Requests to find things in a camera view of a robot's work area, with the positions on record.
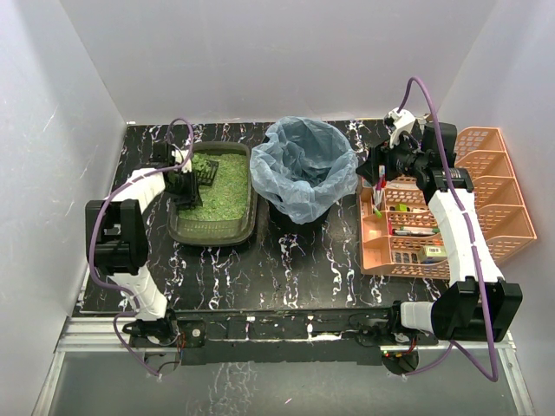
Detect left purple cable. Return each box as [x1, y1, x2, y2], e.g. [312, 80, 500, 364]
[88, 117, 195, 378]

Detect orange desk organizer tray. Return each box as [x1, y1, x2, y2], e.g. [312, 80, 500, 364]
[356, 178, 449, 280]

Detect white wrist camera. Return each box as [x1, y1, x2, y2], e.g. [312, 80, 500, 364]
[172, 149, 193, 173]
[383, 107, 415, 148]

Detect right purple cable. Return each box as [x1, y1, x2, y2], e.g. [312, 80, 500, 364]
[396, 76, 500, 382]

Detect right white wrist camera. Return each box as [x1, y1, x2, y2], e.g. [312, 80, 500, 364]
[383, 107, 415, 148]

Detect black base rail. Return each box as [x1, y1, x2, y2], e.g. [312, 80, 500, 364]
[121, 305, 439, 378]

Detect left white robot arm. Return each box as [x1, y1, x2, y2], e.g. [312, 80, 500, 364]
[85, 143, 196, 322]

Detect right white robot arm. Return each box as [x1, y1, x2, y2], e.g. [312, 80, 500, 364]
[356, 123, 523, 342]

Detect green litter pellets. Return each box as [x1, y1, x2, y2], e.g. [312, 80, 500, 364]
[178, 153, 249, 221]

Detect blue plastic bag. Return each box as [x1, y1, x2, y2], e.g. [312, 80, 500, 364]
[250, 116, 358, 224]

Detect orange file rack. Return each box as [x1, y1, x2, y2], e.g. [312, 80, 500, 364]
[455, 127, 537, 265]

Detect purple cable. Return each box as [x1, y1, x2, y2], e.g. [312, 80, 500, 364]
[88, 117, 195, 378]
[396, 76, 500, 382]

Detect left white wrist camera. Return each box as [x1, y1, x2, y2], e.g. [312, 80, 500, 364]
[172, 149, 193, 173]

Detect black litter scoop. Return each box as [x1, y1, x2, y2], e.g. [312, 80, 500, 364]
[192, 158, 219, 186]

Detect dark green litter box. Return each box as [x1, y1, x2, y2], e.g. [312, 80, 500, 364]
[167, 141, 258, 246]

